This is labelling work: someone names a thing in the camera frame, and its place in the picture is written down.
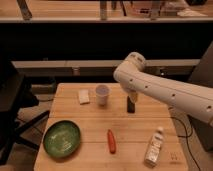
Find green plate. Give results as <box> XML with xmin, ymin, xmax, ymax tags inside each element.
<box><xmin>43</xmin><ymin>120</ymin><xmax>81</xmax><ymax>159</ymax></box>

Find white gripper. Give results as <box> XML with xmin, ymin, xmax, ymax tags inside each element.
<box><xmin>120</xmin><ymin>83</ymin><xmax>138</xmax><ymax>103</ymax></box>

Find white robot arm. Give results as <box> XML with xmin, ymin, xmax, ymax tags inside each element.
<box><xmin>113</xmin><ymin>52</ymin><xmax>213</xmax><ymax>127</ymax></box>

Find dark box right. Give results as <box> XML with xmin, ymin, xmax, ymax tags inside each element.
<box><xmin>189</xmin><ymin>41</ymin><xmax>213</xmax><ymax>152</ymax></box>

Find black rectangular block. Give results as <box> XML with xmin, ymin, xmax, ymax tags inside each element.
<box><xmin>127</xmin><ymin>96</ymin><xmax>135</xmax><ymax>113</ymax></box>

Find black chair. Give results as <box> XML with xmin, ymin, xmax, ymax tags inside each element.
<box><xmin>0</xmin><ymin>59</ymin><xmax>50</xmax><ymax>165</ymax></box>

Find red carrot toy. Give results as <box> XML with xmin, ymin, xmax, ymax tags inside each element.
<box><xmin>107</xmin><ymin>129</ymin><xmax>116</xmax><ymax>154</ymax></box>

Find white sponge block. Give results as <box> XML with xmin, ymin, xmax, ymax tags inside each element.
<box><xmin>78</xmin><ymin>89</ymin><xmax>90</xmax><ymax>105</ymax></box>

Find black cable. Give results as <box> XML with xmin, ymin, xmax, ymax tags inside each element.
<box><xmin>171</xmin><ymin>115</ymin><xmax>202</xmax><ymax>171</ymax></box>

